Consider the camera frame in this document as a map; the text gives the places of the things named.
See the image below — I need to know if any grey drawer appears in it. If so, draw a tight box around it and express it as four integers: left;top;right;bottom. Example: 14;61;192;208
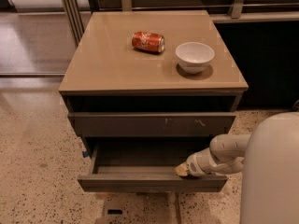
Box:
78;142;227;192
68;112;235;137

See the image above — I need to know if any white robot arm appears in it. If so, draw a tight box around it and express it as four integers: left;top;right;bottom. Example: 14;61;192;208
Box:
175;112;299;224

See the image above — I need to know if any grey top drawer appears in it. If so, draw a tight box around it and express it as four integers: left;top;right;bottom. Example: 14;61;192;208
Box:
68;112;235;137

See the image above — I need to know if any grey drawer cabinet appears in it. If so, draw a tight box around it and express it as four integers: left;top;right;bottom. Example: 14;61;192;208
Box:
59;10;248;151

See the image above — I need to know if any white bowl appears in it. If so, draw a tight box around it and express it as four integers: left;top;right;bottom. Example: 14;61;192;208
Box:
176;42;215;74

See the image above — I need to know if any red soda can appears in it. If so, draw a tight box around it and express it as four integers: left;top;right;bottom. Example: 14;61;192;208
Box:
132;32;165;53

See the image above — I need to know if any metal railing frame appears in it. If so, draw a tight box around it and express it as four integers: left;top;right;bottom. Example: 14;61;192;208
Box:
3;0;299;43

